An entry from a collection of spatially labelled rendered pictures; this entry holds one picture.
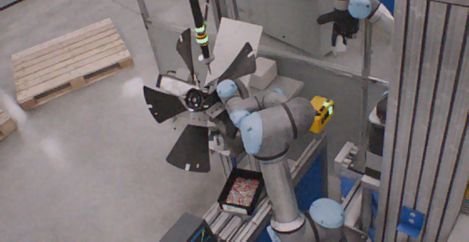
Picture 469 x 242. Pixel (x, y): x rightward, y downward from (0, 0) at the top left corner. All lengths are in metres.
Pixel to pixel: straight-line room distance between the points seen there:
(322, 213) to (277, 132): 0.38
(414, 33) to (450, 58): 0.10
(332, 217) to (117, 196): 2.28
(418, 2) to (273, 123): 0.52
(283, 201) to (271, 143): 0.22
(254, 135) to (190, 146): 0.96
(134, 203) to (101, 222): 0.27
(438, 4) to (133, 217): 2.73
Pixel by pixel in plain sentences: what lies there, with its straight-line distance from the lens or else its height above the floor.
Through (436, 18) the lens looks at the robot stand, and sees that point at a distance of 1.12.
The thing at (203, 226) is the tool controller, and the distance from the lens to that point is 1.64.
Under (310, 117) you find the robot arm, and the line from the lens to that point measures 1.36.
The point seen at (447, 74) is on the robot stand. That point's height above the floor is 1.84.
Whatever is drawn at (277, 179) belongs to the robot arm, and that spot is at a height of 1.47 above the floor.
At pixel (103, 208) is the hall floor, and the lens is 3.55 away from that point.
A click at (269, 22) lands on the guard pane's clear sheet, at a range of 2.69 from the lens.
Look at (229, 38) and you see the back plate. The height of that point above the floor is 1.29.
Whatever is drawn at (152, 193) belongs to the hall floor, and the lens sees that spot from 3.47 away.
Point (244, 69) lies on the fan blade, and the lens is 2.04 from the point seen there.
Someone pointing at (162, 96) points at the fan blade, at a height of 1.17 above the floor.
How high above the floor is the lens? 2.55
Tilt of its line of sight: 40 degrees down
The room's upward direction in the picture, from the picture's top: 12 degrees counter-clockwise
